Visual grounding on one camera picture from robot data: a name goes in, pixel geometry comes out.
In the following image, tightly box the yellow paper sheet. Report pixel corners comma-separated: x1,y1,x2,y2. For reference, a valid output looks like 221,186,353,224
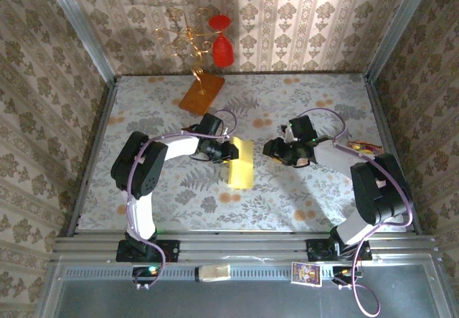
227,136,256,190

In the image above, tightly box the floral patterned table cover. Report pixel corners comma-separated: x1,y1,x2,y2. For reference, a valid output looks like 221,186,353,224
77,73,410,233

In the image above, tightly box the red and yellow snack bag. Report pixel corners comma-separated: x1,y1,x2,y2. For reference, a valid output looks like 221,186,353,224
349,140,384,156

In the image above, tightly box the red wine glass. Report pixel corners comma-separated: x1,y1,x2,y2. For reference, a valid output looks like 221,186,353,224
207,14,236,68

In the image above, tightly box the colourful card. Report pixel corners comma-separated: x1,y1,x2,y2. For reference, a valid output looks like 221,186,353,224
290,261,323,288

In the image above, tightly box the black connector box with LED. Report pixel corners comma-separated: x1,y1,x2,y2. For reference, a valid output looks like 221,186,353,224
331,266,363,286
132,266,161,285

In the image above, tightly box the grey metal shelf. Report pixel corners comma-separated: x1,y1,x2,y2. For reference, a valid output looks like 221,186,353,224
35,256,459,318

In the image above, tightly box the gold wire rack, wooden base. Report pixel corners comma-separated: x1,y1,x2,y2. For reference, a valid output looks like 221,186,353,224
152,7,226,117

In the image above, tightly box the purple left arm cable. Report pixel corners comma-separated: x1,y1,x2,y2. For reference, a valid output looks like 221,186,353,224
123,108,238,292

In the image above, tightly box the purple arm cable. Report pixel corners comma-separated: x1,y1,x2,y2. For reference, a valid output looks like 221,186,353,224
123,108,238,292
293,108,414,317

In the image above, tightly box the aluminium side rail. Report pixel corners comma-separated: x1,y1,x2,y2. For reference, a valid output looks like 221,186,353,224
66,77,119,236
364,73,424,235

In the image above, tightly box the long aluminium base rail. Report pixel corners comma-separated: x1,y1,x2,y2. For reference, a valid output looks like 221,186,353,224
49,230,440,263

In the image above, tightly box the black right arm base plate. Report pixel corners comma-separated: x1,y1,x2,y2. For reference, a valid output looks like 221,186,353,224
306,238,373,261

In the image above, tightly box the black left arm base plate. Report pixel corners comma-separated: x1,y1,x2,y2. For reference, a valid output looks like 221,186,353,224
115,238,180,263

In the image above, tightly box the grey slotted cable duct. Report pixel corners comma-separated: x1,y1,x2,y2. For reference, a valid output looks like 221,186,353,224
59,262,437,280

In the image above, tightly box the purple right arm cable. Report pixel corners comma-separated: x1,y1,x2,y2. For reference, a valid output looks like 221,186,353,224
293,108,414,317

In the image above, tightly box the aluminium corner post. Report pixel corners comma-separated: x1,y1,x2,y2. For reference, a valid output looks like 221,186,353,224
365,0,437,82
41,0,118,82

